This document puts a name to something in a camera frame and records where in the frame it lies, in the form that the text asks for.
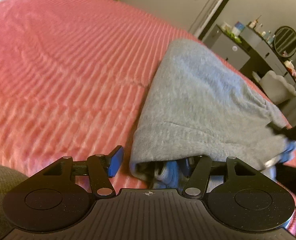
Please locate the grey vanity desk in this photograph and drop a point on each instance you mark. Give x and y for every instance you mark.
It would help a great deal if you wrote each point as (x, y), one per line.
(262, 57)

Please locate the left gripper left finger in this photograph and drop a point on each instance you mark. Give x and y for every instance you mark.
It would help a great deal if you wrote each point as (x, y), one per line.
(100, 164)

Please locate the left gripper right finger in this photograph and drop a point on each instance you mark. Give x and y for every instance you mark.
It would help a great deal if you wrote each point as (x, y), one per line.
(187, 166)

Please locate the grey cabinet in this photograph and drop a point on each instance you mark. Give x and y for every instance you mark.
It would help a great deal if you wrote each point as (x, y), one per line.
(219, 42)

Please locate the blue white container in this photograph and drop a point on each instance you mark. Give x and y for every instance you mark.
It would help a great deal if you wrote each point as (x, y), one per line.
(237, 28)

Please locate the round striped mirror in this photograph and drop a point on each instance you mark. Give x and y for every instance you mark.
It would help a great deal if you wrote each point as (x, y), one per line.
(285, 42)

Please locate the grey pants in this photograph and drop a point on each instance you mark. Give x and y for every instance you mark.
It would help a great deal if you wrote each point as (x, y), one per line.
(198, 106)

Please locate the pink ribbed bed blanket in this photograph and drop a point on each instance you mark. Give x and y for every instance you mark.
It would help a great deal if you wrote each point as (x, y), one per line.
(74, 77)

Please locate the white door frame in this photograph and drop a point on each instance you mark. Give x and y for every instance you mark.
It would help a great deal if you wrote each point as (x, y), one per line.
(206, 18)

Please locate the white shell-shaped chair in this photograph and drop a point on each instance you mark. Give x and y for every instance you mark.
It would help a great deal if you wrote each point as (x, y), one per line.
(276, 87)

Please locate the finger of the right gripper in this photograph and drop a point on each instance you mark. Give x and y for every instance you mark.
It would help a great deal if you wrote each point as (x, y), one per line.
(286, 156)
(290, 133)

